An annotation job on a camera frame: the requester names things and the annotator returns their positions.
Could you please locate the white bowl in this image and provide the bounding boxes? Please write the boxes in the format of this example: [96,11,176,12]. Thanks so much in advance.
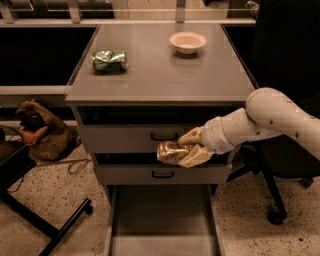
[169,32,207,54]

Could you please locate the black office chair right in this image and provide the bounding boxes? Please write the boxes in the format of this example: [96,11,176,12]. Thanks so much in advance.
[225,0,320,225]

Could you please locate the crushed orange soda can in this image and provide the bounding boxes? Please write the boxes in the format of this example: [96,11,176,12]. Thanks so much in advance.
[157,141,193,165]

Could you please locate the grey drawer cabinet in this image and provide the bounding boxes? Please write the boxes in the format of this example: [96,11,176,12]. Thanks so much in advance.
[64,22,258,198]

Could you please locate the middle grey drawer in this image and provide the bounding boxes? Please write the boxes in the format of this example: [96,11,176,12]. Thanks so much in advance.
[94,164,232,185]

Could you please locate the top grey drawer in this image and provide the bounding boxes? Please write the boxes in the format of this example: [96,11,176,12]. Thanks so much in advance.
[79,124,194,153]

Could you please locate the black headphones on bag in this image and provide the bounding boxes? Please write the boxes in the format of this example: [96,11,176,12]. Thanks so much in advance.
[20,114,45,131]

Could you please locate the crushed green soda can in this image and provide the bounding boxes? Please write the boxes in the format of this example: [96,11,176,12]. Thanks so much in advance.
[91,50,128,72]

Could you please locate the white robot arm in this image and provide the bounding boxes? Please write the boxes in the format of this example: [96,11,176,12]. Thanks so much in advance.
[178,87,320,168]

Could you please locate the brown bag on floor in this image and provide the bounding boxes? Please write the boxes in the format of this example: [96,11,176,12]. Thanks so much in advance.
[15,99,77,161]

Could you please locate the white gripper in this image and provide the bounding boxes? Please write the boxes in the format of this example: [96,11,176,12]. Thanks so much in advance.
[178,117,235,168]

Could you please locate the bottom grey open drawer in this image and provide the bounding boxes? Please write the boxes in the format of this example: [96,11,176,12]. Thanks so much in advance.
[103,185,222,256]

